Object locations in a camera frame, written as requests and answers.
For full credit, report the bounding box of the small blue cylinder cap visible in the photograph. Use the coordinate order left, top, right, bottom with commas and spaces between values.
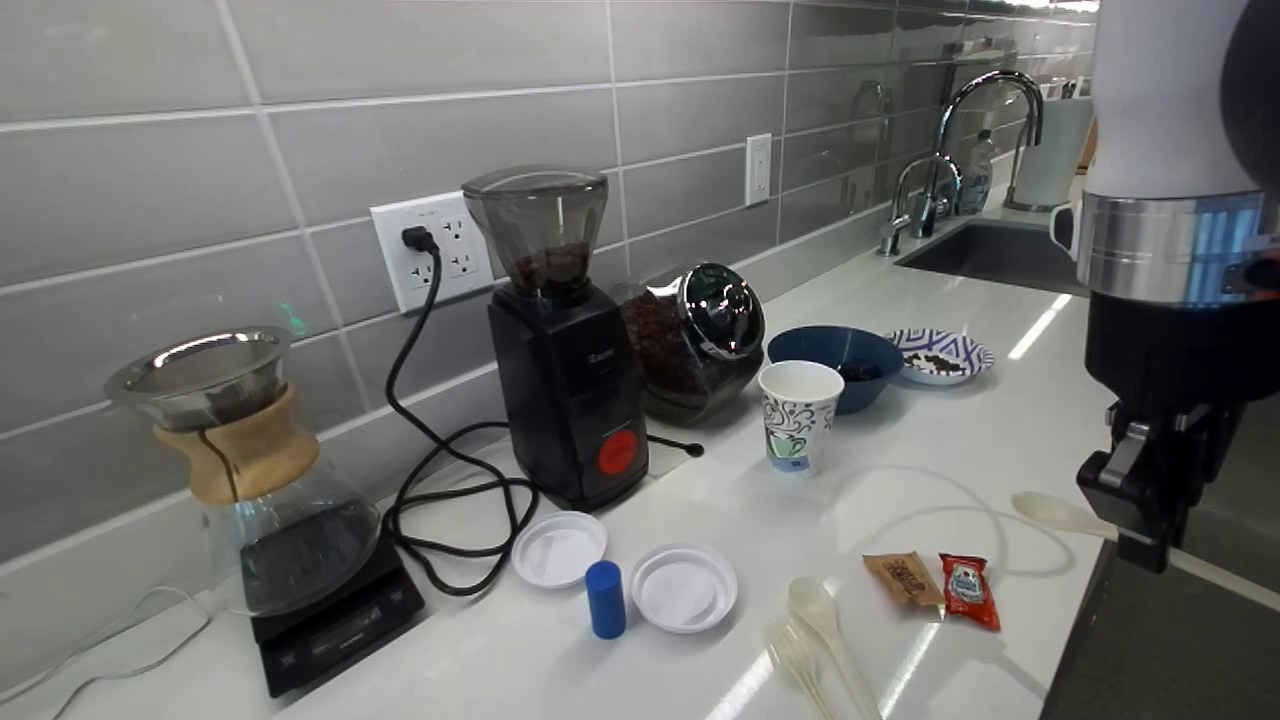
578, 557, 631, 645

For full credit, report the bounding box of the white round saucer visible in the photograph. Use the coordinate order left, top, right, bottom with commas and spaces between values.
625, 540, 745, 642

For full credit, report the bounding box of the patterned paper cup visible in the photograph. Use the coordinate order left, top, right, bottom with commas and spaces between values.
752, 356, 850, 482

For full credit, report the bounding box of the white wall outlet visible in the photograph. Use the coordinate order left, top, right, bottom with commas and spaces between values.
362, 190, 498, 315

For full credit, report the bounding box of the white plastic cup lid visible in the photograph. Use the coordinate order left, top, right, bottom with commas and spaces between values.
509, 510, 611, 595

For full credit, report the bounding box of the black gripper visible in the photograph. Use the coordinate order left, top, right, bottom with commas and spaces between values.
1074, 292, 1280, 578

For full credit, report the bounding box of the glass pour-over carafe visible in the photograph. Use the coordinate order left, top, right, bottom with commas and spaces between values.
149, 381, 384, 622

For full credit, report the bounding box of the tall chrome faucet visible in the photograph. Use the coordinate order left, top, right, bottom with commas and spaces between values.
929, 65, 1057, 225

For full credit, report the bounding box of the cream plastic cutlery piece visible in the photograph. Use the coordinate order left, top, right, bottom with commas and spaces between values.
758, 612, 845, 720
782, 572, 885, 720

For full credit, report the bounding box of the black coffee grinder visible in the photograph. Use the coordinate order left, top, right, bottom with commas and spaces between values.
458, 160, 656, 518

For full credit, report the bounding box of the white wall switch plate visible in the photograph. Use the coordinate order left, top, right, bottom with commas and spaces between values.
741, 128, 778, 213

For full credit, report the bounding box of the glass jar of coffee beans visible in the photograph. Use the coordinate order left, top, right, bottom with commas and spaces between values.
617, 258, 770, 432

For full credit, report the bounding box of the dark blue bowl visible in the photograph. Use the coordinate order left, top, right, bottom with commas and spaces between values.
764, 322, 908, 419

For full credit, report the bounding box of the black coffee scale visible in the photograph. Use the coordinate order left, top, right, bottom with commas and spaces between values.
244, 536, 432, 704

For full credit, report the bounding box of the small chrome faucet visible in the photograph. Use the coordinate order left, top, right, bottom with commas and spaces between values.
878, 148, 966, 259

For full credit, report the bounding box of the brown sugar packet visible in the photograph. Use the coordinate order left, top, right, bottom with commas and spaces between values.
860, 550, 944, 622

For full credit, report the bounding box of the thin black stick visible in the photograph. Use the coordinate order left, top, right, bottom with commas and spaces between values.
642, 427, 709, 463

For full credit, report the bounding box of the blue patterned paper plate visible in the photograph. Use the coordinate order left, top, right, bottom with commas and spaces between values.
886, 325, 998, 394

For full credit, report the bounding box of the red ketchup packet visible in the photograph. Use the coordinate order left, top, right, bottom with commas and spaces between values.
937, 550, 1002, 638

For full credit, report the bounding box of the dark sink basin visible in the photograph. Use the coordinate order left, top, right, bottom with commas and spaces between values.
893, 217, 1090, 298

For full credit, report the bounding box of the black power cord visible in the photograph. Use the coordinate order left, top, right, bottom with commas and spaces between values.
378, 225, 542, 601

